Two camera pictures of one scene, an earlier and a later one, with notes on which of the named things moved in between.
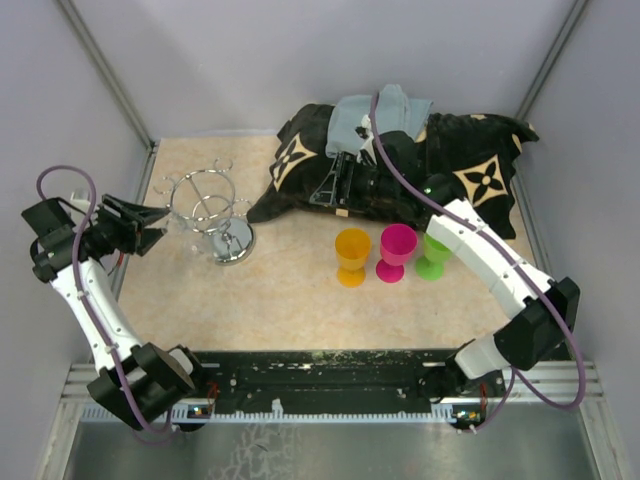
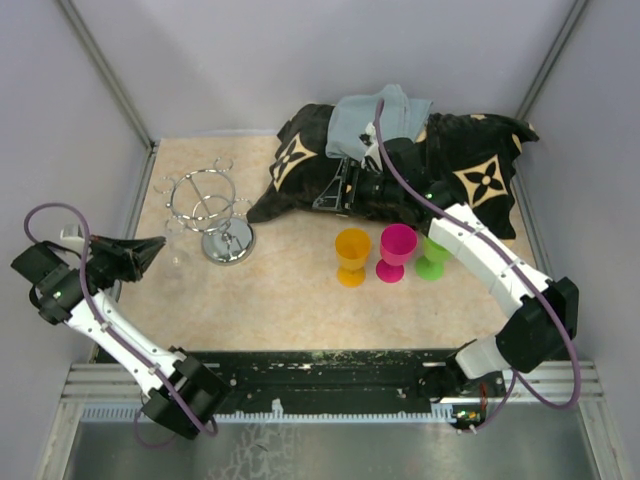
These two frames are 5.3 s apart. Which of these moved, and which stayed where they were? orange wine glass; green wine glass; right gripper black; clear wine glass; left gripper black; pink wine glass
Moved: clear wine glass; left gripper black
Stayed: green wine glass; orange wine glass; right gripper black; pink wine glass
